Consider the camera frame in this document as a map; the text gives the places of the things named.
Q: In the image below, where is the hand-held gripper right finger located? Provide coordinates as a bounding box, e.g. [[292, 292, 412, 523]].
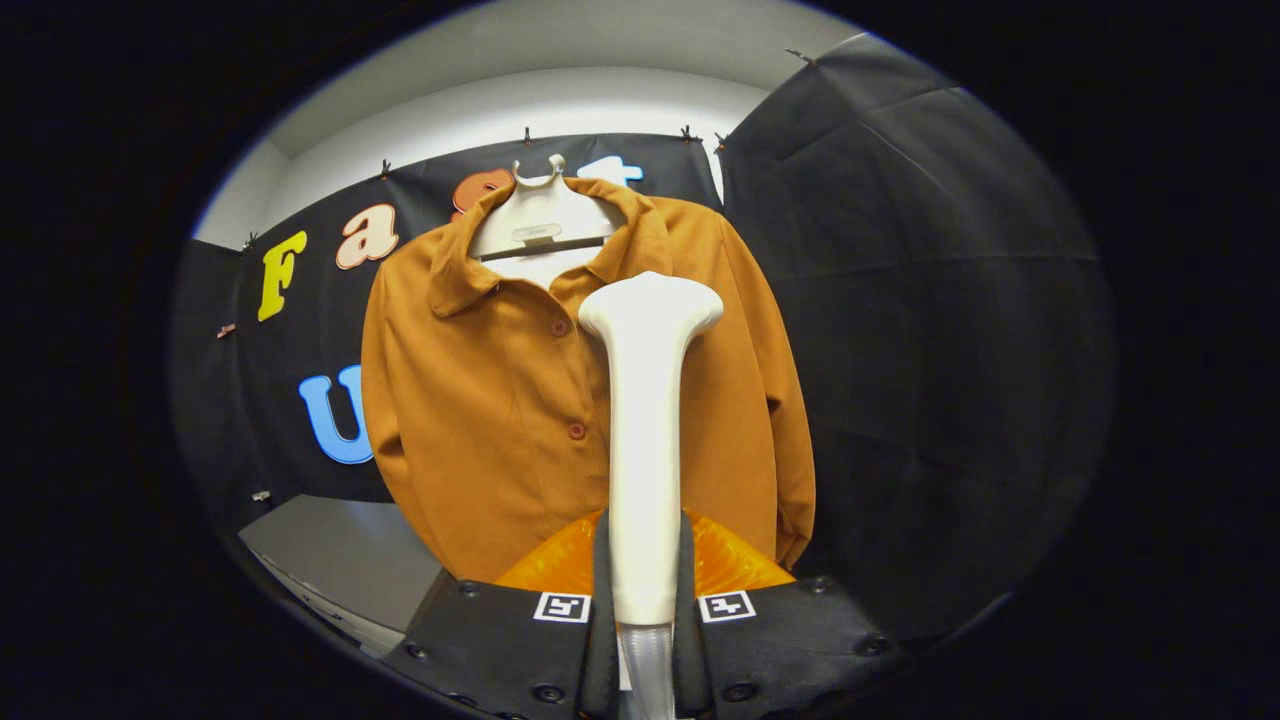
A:
[[672, 510, 906, 720]]

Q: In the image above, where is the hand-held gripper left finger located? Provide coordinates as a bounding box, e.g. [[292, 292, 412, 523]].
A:
[[383, 510, 621, 720]]

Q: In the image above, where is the translucent steamer hose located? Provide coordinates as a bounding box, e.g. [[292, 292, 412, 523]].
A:
[[615, 622, 676, 720]]

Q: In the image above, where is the white garment steamer head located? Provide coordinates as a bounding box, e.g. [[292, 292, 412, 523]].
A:
[[578, 272, 724, 626]]

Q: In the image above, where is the orange button shirt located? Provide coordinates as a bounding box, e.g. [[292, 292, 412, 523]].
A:
[[360, 178, 817, 584]]

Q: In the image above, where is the white clothes hanger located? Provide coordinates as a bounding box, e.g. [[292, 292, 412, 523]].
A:
[[470, 155, 626, 286]]

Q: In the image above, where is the grey cabinet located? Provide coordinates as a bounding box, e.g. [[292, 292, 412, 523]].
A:
[[238, 495, 446, 659]]

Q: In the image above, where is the row of black clips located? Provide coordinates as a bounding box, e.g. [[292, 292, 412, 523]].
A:
[[240, 47, 819, 251]]

